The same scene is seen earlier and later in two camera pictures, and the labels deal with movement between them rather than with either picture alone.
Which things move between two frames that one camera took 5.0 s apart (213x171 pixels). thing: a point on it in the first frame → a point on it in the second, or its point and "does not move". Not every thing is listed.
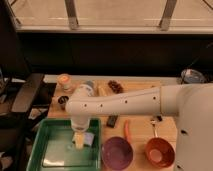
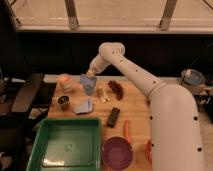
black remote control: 112,120 does not move
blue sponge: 89,138 → 85,79
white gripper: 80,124 → 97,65
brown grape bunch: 116,88 does not move
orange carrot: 126,131 does not move
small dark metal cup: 62,100 does not move
